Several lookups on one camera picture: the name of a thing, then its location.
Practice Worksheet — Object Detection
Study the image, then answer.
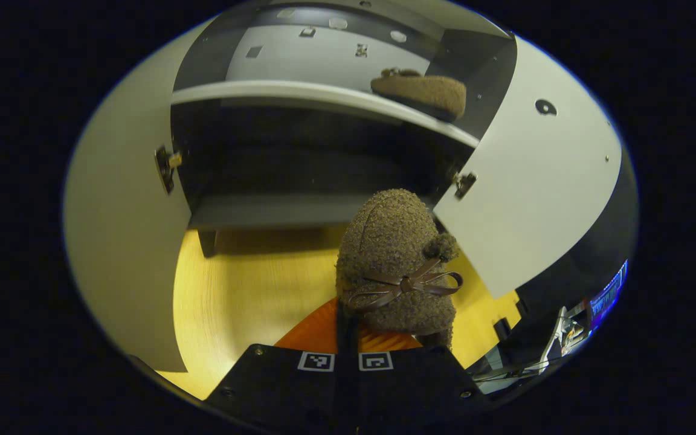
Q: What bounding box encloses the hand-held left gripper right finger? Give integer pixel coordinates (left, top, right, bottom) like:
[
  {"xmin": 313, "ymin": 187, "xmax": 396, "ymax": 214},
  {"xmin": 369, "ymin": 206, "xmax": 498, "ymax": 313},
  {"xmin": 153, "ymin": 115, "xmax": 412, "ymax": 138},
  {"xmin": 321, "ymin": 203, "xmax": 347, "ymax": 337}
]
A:
[{"xmin": 348, "ymin": 319, "xmax": 489, "ymax": 431}]

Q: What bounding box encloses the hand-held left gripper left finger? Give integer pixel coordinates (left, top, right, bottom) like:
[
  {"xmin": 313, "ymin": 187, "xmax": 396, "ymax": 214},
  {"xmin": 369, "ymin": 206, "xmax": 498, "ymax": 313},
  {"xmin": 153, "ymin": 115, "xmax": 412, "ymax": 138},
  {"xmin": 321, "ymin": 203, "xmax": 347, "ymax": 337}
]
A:
[{"xmin": 202, "ymin": 297, "xmax": 350, "ymax": 431}]

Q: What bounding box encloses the brown fluffy slipper shoe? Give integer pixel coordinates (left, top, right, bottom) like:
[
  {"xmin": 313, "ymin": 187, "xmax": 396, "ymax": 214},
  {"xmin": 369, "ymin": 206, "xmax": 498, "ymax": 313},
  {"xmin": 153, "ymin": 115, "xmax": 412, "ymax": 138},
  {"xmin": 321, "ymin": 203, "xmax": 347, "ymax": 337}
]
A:
[
  {"xmin": 370, "ymin": 67, "xmax": 468, "ymax": 122},
  {"xmin": 335, "ymin": 188, "xmax": 465, "ymax": 350}
]

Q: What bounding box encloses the white cabinet door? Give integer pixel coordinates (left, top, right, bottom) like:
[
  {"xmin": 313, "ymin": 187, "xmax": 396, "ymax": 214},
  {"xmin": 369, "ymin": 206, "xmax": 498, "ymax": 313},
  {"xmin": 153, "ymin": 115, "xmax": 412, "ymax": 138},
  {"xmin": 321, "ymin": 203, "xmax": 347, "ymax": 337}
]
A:
[
  {"xmin": 433, "ymin": 36, "xmax": 624, "ymax": 300},
  {"xmin": 63, "ymin": 18, "xmax": 196, "ymax": 373}
]

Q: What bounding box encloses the white and grey shoe cabinet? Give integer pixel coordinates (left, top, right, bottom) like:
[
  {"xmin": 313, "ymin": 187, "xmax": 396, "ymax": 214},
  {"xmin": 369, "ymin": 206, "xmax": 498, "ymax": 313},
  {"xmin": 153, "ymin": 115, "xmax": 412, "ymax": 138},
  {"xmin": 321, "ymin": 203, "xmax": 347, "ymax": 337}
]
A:
[{"xmin": 170, "ymin": 0, "xmax": 518, "ymax": 259}]

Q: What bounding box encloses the metal cabinet hinge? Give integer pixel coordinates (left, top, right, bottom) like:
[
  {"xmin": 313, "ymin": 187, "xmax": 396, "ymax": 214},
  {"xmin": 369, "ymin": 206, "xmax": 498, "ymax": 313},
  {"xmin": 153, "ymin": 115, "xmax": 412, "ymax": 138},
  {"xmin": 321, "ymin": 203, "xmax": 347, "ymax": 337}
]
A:
[
  {"xmin": 453, "ymin": 172, "xmax": 479, "ymax": 201},
  {"xmin": 154, "ymin": 144, "xmax": 183, "ymax": 195}
]

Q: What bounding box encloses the blue lit screen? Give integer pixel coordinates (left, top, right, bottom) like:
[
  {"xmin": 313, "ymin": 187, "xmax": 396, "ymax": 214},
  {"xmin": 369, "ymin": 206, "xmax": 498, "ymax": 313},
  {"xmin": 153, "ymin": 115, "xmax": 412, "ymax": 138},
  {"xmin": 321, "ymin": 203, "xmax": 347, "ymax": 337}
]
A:
[{"xmin": 588, "ymin": 260, "xmax": 629, "ymax": 330}]

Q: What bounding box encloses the white metal frame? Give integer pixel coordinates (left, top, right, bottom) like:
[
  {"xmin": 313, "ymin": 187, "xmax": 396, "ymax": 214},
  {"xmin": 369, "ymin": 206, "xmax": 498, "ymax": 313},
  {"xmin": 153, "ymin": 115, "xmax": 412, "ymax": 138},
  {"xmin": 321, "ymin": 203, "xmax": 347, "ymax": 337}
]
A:
[{"xmin": 538, "ymin": 305, "xmax": 572, "ymax": 371}]

